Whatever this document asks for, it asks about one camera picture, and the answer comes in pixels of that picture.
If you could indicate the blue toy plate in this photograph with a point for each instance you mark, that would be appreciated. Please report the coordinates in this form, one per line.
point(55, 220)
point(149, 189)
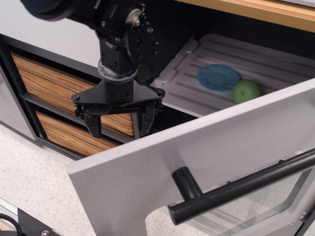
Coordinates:
point(218, 77)

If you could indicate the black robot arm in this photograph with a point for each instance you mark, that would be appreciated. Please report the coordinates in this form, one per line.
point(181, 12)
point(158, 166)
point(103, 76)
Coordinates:
point(126, 52)

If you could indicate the grey toy kitchen cabinet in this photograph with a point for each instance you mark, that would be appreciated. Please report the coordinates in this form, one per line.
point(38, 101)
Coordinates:
point(48, 63)

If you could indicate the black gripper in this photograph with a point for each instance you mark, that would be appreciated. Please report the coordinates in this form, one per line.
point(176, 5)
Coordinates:
point(108, 98)

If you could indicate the wooden countertop edge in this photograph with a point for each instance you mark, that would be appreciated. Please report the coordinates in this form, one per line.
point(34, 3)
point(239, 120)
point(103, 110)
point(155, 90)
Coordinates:
point(279, 12)

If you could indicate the wooden drawer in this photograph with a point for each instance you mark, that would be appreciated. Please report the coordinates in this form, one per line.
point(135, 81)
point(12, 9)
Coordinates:
point(56, 87)
point(72, 137)

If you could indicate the green toy apple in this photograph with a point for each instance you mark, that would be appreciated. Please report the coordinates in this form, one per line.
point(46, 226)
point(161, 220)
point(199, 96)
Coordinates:
point(245, 90)

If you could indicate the grey oven door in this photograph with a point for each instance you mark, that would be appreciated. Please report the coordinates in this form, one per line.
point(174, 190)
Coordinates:
point(120, 187)

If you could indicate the black metal base plate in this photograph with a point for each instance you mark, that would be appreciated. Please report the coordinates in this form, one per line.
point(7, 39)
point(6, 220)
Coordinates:
point(30, 226)

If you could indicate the lower wooden drawer front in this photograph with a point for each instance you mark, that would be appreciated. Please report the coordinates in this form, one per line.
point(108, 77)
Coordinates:
point(72, 137)

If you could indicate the upper wooden drawer front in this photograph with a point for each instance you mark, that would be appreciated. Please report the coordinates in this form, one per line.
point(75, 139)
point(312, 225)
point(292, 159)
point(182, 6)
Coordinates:
point(56, 87)

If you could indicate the black oven door handle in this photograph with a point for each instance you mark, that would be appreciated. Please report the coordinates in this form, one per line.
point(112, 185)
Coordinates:
point(197, 202)

